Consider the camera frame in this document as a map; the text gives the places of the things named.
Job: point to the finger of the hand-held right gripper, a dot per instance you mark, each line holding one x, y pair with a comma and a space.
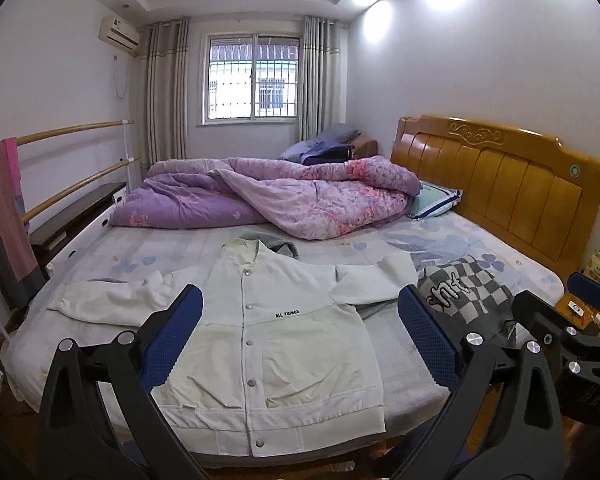
587, 282
535, 310

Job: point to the grey striped curtain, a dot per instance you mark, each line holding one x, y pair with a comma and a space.
165, 90
322, 75

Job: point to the white air conditioner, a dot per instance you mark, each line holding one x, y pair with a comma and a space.
117, 32

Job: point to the dark topped white cabinet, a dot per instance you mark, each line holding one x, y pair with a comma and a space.
75, 212

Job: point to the yellow packet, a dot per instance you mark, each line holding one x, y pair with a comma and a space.
597, 265

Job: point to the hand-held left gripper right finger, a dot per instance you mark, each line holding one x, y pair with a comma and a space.
425, 330

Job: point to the white rail post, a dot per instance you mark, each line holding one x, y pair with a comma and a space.
125, 150

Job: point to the blue floral bed sheet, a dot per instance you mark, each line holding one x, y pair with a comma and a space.
155, 250

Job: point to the pink grey towel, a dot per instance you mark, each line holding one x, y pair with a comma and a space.
5, 220

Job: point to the wooden headboard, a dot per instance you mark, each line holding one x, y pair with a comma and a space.
505, 185

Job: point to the grey white checkered sweater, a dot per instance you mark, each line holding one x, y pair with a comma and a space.
470, 295

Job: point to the purple floral quilt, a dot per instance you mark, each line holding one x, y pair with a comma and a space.
305, 195

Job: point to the small white device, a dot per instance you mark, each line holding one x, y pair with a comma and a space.
576, 308

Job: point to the orange wooden nightstand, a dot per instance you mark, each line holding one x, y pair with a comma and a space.
562, 305

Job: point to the grey hooded garment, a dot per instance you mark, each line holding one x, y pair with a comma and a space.
282, 247

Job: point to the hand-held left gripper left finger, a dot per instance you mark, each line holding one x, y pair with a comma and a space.
177, 330

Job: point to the grey blue pillow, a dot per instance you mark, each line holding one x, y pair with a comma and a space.
337, 134

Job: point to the light green striped pillow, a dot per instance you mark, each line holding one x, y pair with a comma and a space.
435, 200

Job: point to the barred window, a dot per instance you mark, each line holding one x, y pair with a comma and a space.
250, 80

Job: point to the navy folded blanket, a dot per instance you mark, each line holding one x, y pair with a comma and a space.
315, 152

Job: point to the long wooden wall rail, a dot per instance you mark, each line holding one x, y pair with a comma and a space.
70, 131
80, 180

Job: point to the white button jacket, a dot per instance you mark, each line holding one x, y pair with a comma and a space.
280, 360

